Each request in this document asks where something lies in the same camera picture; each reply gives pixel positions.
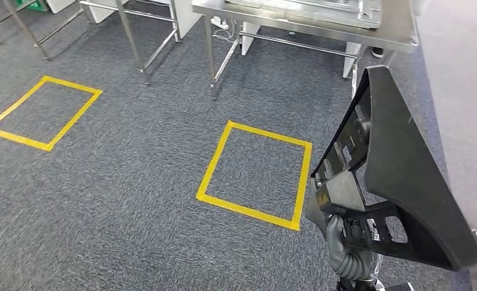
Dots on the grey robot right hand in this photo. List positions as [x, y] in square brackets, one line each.
[335, 237]

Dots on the black plastic bracket part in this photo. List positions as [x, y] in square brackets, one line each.
[403, 160]

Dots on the stainless steel workbench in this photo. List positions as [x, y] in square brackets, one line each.
[399, 24]

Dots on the yellow floor tape square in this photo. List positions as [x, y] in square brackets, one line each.
[247, 214]

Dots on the white power strip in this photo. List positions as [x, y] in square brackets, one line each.
[221, 22]

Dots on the green crate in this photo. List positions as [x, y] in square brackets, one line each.
[33, 5]

